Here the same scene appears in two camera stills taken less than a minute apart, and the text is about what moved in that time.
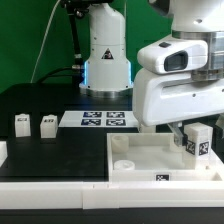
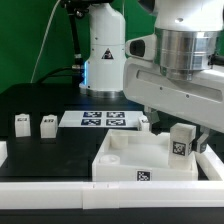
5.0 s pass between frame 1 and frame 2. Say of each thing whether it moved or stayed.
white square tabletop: moved
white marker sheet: stayed
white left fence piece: stayed
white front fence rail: stayed
